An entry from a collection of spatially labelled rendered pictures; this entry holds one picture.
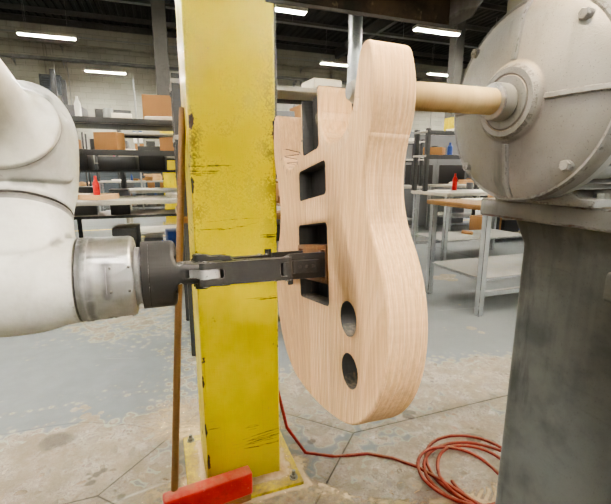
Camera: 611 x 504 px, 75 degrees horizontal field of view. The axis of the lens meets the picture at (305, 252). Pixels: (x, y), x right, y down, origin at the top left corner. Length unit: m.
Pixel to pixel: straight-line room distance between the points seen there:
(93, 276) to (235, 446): 1.27
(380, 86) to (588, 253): 0.45
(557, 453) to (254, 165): 1.05
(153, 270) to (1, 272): 0.13
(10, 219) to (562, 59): 0.60
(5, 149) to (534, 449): 0.88
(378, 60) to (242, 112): 0.96
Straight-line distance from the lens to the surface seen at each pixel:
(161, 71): 9.51
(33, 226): 0.47
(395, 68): 0.40
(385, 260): 0.37
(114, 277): 0.44
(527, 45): 0.61
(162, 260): 0.45
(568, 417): 0.81
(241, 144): 1.32
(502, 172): 0.60
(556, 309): 0.77
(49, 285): 0.45
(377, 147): 0.39
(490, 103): 0.56
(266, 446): 1.67
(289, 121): 0.67
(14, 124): 0.48
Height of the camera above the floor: 1.16
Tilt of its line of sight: 12 degrees down
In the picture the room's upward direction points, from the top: straight up
